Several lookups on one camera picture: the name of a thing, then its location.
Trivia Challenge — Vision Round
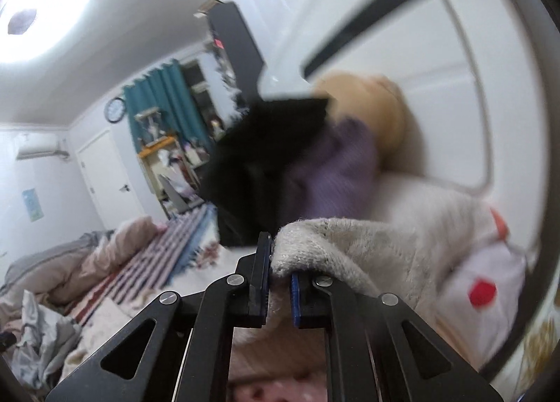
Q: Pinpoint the ceiling lamp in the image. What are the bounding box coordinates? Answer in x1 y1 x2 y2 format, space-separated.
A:
1 0 91 66

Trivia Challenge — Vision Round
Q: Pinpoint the white air conditioner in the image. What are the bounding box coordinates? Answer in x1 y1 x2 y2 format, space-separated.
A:
15 133 69 160

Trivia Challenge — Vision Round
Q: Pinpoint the round wall clock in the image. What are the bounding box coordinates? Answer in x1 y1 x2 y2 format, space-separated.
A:
104 97 126 124

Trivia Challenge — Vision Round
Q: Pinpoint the black folded garment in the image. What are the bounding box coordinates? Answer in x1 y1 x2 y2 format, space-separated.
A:
199 97 328 247

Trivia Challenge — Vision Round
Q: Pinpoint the glass display case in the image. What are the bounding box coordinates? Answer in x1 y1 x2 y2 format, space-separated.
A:
134 106 167 147

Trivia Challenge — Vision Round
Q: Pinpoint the pink grey striped duvet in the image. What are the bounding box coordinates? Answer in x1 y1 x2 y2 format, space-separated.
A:
1 216 166 324

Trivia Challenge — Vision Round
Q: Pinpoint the striped fleece blanket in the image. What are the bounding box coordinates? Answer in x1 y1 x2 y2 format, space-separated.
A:
69 203 236 326

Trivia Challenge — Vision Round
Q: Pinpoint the blue wall poster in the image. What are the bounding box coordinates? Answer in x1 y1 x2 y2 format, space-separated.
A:
22 189 44 222

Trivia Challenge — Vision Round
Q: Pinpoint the teal curtain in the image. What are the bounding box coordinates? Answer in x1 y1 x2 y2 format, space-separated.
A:
124 59 214 153

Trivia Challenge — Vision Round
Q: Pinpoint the white crumpled cloth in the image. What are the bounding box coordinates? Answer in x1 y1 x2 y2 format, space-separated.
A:
9 290 82 397

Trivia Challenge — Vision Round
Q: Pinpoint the white bed headboard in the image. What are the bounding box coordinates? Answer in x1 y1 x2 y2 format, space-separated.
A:
258 0 553 253

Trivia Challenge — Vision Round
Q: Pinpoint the white red dotted fabric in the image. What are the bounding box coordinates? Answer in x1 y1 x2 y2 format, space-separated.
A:
433 209 531 370

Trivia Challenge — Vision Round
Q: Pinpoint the orange plush bear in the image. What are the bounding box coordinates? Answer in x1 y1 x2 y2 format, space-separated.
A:
313 71 406 160

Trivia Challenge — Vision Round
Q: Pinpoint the dark tall bookshelf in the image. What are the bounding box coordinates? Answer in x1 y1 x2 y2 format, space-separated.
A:
195 0 265 126

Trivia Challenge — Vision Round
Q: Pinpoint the yellow frame shelf unit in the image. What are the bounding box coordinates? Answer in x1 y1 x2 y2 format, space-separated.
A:
138 136 200 218

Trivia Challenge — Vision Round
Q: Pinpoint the white door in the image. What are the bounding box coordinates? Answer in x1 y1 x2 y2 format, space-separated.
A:
77 129 143 228

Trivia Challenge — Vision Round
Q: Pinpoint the purple knit garment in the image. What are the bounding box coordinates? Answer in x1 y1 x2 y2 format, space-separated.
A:
279 118 379 226

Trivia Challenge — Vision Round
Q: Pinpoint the cream knit cardigan with bows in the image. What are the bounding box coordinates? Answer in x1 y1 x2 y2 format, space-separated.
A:
229 210 508 382

